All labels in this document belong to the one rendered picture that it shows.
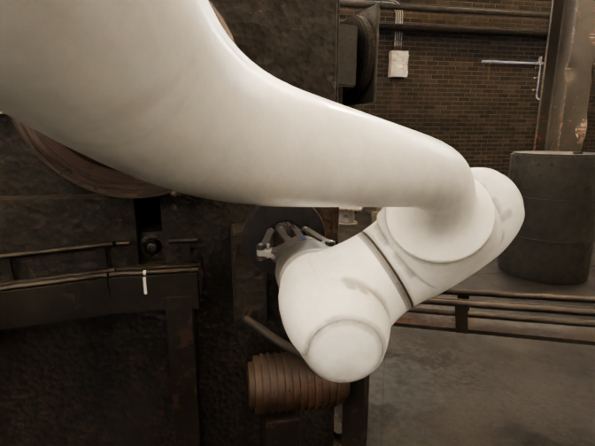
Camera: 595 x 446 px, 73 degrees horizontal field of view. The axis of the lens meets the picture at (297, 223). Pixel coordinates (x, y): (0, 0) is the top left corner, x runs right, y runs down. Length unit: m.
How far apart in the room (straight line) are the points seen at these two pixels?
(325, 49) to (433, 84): 6.92
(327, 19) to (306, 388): 0.87
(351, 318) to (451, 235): 0.12
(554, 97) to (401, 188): 4.75
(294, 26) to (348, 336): 0.86
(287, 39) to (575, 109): 3.95
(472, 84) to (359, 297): 8.04
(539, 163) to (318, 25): 2.28
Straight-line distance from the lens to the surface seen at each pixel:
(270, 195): 0.18
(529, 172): 3.18
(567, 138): 4.76
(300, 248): 0.53
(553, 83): 5.02
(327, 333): 0.38
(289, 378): 0.92
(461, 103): 8.25
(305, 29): 1.11
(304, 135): 0.18
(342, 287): 0.40
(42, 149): 0.98
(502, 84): 8.72
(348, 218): 4.57
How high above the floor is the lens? 1.02
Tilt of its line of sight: 13 degrees down
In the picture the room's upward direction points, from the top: straight up
